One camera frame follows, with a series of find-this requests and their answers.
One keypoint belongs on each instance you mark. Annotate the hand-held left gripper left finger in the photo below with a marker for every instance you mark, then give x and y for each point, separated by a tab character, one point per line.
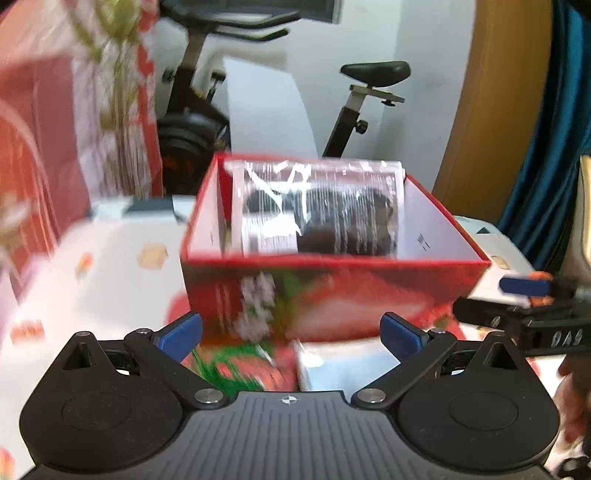
182	333

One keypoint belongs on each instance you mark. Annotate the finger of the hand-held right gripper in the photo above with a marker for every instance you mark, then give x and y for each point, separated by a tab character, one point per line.
524	286
489	314

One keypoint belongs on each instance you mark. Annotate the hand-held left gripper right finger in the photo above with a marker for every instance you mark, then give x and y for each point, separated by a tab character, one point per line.
401	337

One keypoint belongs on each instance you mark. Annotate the red strawberry printed box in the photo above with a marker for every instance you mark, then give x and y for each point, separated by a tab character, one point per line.
351	300

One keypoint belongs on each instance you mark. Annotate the blue face mask packet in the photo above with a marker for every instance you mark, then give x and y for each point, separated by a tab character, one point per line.
341	369

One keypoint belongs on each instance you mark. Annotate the clear packet of black items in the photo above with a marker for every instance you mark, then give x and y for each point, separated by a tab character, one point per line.
323	207

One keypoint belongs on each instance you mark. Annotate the person's right hand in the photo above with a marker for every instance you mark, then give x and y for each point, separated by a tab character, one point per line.
575	397

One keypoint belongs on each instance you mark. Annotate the green tasselled cloth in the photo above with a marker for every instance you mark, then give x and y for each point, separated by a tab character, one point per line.
226	374

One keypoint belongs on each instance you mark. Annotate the white printed tablecloth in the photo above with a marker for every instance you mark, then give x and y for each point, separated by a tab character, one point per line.
92	300

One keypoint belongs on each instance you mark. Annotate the teal curtain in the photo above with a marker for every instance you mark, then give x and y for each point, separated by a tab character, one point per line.
554	138

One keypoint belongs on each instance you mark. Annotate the wooden door panel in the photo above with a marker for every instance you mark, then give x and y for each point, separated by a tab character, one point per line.
498	115

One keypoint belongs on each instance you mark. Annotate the black exercise bike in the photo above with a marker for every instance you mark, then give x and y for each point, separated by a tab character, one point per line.
346	124

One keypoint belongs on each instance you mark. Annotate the white board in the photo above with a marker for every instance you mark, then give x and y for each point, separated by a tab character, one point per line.
268	110

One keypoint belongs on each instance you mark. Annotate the red plant printed backdrop cloth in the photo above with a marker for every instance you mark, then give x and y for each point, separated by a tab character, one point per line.
37	138

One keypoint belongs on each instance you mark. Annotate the dark framed window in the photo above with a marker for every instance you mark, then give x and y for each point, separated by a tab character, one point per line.
314	9

